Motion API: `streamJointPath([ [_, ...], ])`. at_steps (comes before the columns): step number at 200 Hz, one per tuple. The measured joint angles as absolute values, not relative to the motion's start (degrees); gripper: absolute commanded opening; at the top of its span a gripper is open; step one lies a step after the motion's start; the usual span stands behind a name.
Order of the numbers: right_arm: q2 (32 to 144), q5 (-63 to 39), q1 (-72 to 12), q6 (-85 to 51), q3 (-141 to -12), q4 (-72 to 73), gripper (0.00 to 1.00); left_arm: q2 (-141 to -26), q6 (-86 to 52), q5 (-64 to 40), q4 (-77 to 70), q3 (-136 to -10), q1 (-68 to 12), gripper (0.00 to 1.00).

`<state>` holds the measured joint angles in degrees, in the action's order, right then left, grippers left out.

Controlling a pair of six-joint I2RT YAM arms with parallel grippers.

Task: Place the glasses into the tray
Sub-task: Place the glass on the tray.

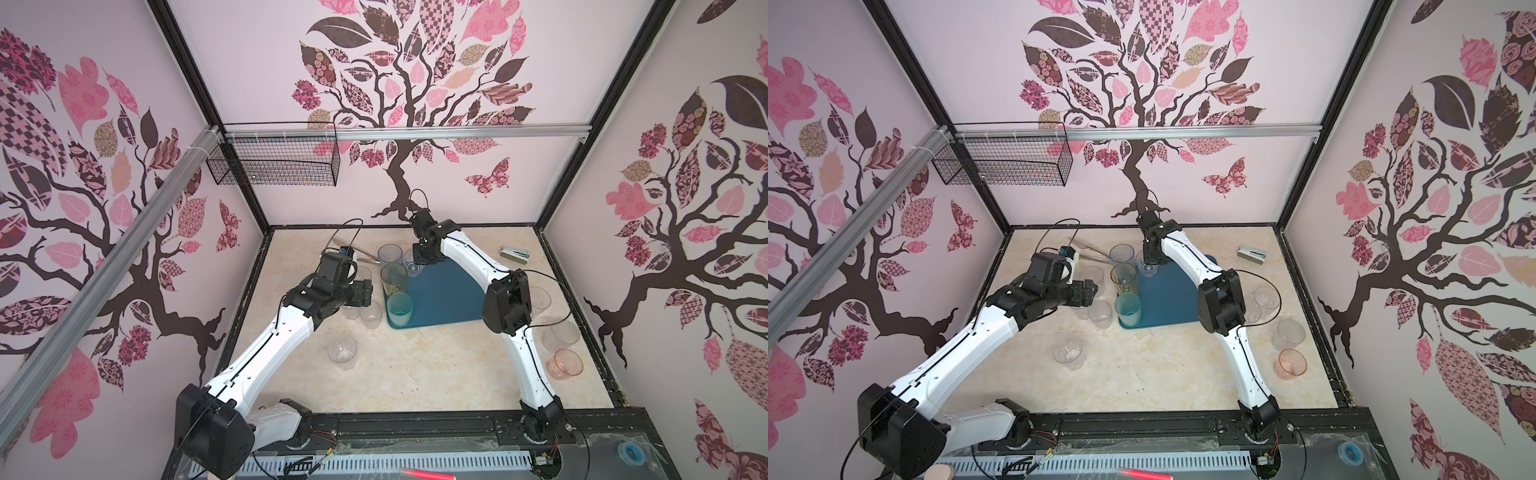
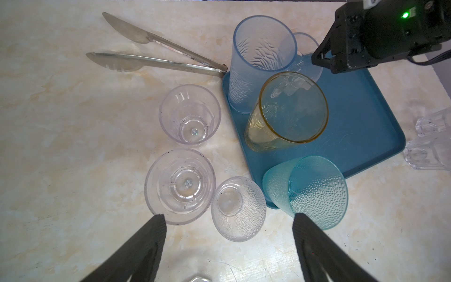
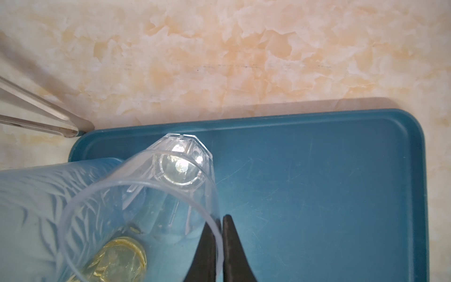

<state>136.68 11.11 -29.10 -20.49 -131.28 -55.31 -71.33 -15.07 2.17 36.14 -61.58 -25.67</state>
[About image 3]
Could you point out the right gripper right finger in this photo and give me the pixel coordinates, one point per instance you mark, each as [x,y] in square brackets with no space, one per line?
[236,267]

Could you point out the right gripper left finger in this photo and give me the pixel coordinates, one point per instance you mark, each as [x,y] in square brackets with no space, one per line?
[203,266]

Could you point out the clear faceted glass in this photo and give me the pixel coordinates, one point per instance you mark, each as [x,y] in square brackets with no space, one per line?
[163,197]

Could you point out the yellow transparent cup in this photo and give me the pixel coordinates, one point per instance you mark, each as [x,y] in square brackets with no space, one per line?
[123,259]

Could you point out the tall frosted blue cup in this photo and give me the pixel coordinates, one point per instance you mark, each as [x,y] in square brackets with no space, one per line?
[32,203]

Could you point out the teal plastic tray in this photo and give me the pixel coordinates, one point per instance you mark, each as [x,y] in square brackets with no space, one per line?
[330,197]

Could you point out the metal tongs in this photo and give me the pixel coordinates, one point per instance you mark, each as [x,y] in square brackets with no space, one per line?
[74,126]

